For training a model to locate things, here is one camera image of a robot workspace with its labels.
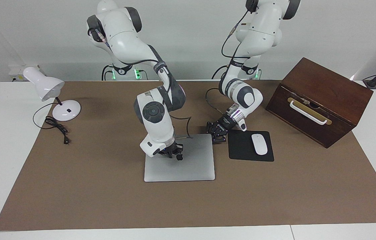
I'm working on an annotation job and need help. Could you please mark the black lamp power cable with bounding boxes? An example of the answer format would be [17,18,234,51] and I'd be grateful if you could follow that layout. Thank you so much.
[33,102,71,145]

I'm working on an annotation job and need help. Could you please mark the brass handle plate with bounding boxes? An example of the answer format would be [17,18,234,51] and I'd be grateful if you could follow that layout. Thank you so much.
[287,97,332,125]

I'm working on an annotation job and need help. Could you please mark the silver grey laptop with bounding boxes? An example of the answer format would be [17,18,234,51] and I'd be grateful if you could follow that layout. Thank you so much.
[144,134,216,182]

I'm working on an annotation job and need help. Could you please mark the brown table mat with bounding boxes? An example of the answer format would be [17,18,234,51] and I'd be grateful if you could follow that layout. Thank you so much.
[0,80,376,231]

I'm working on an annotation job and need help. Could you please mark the white power strip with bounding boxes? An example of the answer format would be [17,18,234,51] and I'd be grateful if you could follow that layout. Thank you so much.
[9,64,46,82]

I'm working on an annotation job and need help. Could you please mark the white computer mouse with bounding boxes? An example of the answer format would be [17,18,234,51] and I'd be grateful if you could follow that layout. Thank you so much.
[251,133,268,156]

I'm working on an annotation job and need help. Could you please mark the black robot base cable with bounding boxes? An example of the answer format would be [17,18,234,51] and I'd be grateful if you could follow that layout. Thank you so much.
[212,65,230,79]
[101,64,113,80]

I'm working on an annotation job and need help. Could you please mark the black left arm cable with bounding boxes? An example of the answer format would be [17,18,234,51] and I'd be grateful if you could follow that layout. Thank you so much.
[206,10,252,115]

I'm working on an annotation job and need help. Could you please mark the white desk lamp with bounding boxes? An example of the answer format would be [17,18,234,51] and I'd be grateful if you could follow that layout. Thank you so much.
[23,66,81,122]

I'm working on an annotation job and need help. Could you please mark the black mouse pad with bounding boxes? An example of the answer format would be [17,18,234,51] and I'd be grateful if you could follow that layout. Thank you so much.
[228,130,275,162]

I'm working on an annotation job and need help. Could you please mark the white box handle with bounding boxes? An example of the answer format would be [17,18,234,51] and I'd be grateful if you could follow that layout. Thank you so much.
[290,100,328,126]

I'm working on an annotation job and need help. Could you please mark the dark brown wooden box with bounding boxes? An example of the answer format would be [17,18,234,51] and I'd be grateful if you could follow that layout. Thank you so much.
[266,57,374,149]

